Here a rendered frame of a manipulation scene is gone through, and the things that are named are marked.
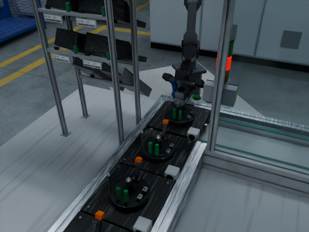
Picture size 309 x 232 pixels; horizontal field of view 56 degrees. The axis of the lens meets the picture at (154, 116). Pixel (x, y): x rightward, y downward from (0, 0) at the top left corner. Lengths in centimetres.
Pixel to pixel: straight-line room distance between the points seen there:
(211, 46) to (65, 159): 338
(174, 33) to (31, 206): 370
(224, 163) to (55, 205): 68
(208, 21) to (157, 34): 82
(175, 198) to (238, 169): 33
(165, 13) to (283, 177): 360
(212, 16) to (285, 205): 338
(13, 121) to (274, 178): 273
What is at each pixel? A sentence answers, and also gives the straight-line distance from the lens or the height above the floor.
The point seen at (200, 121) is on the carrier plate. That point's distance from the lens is 136.
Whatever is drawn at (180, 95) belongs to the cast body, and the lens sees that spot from 129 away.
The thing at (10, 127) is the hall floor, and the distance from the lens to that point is 330.
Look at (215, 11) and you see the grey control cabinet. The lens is 426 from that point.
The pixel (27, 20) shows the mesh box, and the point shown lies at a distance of 580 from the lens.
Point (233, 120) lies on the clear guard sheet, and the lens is 112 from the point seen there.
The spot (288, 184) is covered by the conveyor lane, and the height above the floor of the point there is 90.
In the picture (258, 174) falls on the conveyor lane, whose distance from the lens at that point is 124.
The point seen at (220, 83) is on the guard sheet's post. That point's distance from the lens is 104.
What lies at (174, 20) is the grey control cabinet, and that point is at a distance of 448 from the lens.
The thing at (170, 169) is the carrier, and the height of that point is 99.
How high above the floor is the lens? 176
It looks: 35 degrees down
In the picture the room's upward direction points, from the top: 1 degrees counter-clockwise
